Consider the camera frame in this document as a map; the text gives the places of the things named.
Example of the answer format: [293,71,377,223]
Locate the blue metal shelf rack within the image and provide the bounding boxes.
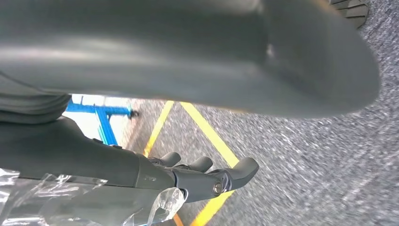
[64,95,140,146]

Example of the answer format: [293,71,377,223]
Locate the clear plastic film wrap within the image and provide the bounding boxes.
[0,168,188,226]

